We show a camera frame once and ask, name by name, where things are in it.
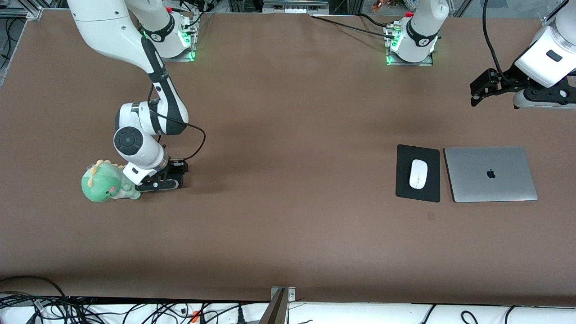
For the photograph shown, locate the metal rail bracket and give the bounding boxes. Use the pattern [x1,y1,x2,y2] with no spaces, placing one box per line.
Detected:
[263,0,329,14]

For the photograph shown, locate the metal camera post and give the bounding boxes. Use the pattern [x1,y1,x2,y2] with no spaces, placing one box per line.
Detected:
[260,288,288,324]

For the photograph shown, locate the short black table cable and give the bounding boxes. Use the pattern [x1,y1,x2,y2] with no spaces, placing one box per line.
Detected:
[359,13,394,28]

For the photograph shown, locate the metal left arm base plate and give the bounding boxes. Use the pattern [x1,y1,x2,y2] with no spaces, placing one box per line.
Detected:
[386,53,434,67]

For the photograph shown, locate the long black table cable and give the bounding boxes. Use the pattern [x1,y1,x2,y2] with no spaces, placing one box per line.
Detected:
[310,15,393,39]

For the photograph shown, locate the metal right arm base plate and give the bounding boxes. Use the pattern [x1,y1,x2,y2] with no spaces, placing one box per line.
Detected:
[162,49,195,63]

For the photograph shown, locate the black looping floor cable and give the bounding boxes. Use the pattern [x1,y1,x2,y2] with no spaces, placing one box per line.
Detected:
[0,275,68,298]

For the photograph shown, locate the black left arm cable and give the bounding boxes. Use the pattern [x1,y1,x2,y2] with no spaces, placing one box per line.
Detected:
[482,0,513,87]

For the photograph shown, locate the silver closed laptop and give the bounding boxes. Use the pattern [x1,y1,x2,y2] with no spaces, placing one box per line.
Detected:
[444,146,539,203]

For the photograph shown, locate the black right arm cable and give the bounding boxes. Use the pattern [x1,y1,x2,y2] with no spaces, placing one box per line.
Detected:
[148,83,207,162]

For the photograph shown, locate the green dinosaur plush toy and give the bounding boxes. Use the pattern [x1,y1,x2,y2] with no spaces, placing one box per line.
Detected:
[81,159,141,203]

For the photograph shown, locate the metal post bracket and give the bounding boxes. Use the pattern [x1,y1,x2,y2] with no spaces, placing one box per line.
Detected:
[271,286,297,301]

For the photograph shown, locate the white computer mouse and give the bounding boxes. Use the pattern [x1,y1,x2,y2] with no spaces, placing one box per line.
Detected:
[409,159,428,189]

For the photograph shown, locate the black mouse pad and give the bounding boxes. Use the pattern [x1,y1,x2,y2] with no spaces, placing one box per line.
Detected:
[395,144,441,203]

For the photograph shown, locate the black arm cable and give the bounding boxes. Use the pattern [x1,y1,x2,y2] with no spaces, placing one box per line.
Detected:
[482,0,513,87]
[148,83,207,162]

